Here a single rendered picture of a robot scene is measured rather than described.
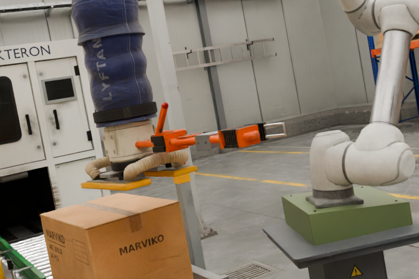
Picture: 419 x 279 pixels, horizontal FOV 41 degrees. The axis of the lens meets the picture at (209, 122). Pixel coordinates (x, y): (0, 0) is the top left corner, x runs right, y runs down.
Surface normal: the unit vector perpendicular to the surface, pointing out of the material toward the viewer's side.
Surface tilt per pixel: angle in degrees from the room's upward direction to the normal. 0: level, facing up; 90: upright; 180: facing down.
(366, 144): 58
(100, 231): 90
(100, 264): 90
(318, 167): 88
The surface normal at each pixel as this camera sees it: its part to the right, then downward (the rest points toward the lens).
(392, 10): -0.67, -0.25
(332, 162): -0.68, 0.00
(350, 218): 0.13, 0.03
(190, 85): 0.45, -0.04
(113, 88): -0.18, -0.20
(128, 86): 0.22, -0.25
